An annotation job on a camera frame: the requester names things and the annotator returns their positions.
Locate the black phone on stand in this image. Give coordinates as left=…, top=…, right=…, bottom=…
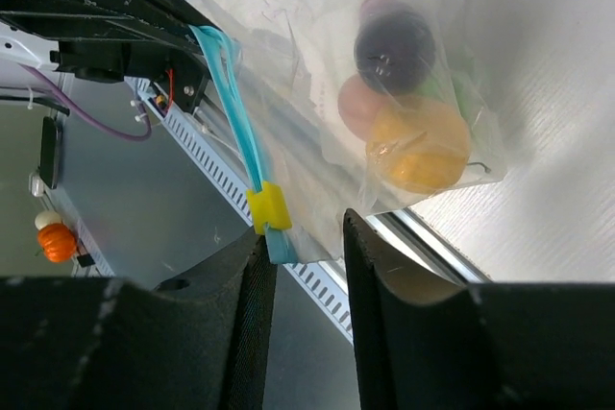
left=38, top=116, right=62, bottom=189

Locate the white slotted cable duct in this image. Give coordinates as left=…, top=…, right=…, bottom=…
left=125, top=77, right=353, bottom=342

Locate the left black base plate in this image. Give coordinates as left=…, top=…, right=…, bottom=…
left=50, top=41, right=210, bottom=112

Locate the orange emergency stop button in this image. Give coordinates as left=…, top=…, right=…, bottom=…
left=35, top=210, right=78, bottom=264

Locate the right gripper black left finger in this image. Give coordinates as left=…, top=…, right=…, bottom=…
left=1, top=231, right=277, bottom=409

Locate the green toy vegetable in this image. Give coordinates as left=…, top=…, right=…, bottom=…
left=415, top=56, right=476, bottom=122

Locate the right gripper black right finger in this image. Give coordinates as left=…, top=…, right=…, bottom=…
left=343, top=210, right=614, bottom=409

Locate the clear zip top bag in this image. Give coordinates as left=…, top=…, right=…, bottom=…
left=185, top=0, right=506, bottom=264

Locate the peach coloured egg toy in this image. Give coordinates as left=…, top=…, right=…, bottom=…
left=337, top=74, right=388, bottom=141

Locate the yellow toy lemon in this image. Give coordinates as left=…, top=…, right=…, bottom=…
left=365, top=96, right=471, bottom=195

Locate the purple toy eggplant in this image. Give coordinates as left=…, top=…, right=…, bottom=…
left=354, top=0, right=436, bottom=96

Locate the aluminium mounting rail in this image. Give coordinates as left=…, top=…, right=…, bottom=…
left=191, top=92, right=491, bottom=286

